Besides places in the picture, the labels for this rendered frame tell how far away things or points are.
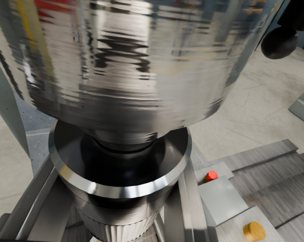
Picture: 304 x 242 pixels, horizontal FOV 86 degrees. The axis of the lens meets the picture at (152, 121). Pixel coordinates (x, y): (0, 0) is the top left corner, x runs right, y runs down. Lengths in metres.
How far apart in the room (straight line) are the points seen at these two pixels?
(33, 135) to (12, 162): 1.24
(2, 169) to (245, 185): 1.61
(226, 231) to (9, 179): 1.53
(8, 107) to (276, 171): 0.74
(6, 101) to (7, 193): 1.13
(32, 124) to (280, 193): 0.64
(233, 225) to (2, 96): 0.54
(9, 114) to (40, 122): 0.10
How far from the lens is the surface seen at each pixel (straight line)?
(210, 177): 0.30
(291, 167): 0.65
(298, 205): 0.58
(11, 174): 1.67
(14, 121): 0.58
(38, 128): 0.49
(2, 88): 0.52
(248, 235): 0.31
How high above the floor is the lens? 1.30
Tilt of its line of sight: 44 degrees down
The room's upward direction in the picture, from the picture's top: 12 degrees clockwise
